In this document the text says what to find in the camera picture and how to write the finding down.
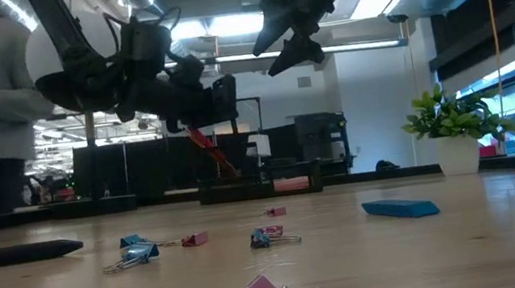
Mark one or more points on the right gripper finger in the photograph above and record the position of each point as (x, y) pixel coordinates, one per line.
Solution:
(274, 30)
(298, 55)

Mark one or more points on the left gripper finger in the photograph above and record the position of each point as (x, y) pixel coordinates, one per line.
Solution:
(192, 108)
(226, 98)

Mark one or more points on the light blue binder clip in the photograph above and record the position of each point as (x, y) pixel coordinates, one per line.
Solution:
(139, 252)

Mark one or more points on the blue eraser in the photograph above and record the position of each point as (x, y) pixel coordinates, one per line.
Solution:
(400, 208)

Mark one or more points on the black pen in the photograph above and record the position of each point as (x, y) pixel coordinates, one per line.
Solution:
(10, 255)

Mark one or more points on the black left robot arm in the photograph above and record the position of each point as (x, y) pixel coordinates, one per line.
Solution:
(65, 34)

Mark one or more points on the black mesh desk organizer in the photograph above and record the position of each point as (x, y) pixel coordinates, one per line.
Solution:
(244, 193)

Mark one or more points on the white background lamp shade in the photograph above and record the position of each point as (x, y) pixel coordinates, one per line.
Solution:
(261, 144)

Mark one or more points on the long ceiling light fixture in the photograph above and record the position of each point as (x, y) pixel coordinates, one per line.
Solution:
(360, 45)

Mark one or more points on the black cabinet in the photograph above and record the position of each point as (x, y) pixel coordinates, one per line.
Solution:
(319, 135)

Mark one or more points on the green plant in white pot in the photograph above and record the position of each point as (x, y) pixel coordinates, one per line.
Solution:
(458, 156)

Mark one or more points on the red box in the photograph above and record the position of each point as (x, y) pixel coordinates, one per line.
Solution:
(488, 151)

